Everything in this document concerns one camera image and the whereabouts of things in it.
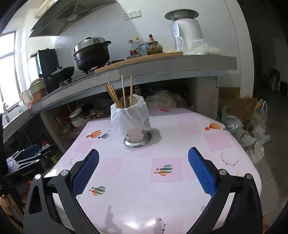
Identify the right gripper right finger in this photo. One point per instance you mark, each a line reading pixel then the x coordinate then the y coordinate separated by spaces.
pixel 205 170

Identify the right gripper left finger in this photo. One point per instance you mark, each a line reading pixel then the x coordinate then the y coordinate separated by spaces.
pixel 82 171

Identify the wooden chopstick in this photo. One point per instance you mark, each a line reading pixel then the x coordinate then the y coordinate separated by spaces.
pixel 131 91
pixel 109 90
pixel 123 86
pixel 109 83
pixel 116 97

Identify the white ceramic spoon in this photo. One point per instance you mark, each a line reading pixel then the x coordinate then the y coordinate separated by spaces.
pixel 134 99

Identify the stack of white bowls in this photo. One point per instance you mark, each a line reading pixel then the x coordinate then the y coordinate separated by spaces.
pixel 77 117

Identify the pink patterned tablecloth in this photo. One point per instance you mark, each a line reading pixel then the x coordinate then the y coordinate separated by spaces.
pixel 153 189

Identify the steel utensil holder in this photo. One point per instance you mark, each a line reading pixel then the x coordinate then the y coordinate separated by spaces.
pixel 137 138

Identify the brown clay pot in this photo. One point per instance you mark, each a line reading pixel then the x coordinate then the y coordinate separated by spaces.
pixel 37 90

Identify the cardboard box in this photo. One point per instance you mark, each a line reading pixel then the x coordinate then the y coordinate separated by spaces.
pixel 243 108

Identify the white plastic bag on holder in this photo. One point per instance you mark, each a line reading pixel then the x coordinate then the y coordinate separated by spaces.
pixel 126 119

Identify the black wok with lid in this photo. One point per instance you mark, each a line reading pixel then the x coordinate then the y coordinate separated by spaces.
pixel 60 74

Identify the large black cooking pot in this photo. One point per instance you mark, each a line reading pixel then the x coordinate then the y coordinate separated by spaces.
pixel 91 53

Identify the wooden cutting board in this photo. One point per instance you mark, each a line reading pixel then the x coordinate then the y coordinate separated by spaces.
pixel 137 60

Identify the sauce bottle red label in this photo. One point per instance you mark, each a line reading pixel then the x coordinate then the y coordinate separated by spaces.
pixel 132 48

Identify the glass jar of pickles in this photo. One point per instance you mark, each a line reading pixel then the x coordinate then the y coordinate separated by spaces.
pixel 153 47

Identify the white electric kettle appliance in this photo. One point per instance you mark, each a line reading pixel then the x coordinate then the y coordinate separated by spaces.
pixel 185 28

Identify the sauce bottle yellow cap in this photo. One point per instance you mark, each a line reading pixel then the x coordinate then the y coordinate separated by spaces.
pixel 137 44

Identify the range hood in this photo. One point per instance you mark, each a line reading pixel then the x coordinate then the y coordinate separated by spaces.
pixel 60 15

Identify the wall power socket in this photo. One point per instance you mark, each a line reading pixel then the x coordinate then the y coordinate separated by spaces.
pixel 132 15

